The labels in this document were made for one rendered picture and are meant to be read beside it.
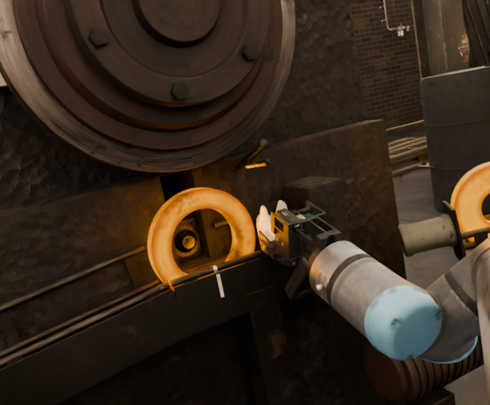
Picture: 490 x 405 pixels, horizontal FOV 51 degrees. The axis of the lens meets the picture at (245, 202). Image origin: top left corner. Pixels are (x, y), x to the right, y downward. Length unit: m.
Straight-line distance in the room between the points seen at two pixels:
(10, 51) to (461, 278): 0.67
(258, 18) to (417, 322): 0.47
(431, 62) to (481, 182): 4.26
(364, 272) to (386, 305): 0.06
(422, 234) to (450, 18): 4.13
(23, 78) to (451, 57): 4.45
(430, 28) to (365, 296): 4.60
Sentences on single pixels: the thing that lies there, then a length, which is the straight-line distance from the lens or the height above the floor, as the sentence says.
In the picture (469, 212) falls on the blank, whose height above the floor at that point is 0.70.
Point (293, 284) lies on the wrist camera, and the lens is 0.84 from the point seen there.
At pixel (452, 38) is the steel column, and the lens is 4.99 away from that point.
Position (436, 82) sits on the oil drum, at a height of 0.85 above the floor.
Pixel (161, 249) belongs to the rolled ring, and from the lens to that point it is 0.82.
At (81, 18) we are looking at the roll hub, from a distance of 0.70.
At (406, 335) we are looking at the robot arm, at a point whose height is 0.66.
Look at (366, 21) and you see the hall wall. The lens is 9.08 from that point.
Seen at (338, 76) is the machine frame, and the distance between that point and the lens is 1.14.
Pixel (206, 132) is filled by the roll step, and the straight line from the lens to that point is 0.79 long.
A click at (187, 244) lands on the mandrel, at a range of 0.93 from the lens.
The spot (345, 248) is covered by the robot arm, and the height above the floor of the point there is 0.74.
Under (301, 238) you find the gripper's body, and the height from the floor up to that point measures 0.75.
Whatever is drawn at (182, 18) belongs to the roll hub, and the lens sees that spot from 0.72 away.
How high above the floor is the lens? 0.97
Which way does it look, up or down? 11 degrees down
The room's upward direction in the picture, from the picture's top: 11 degrees counter-clockwise
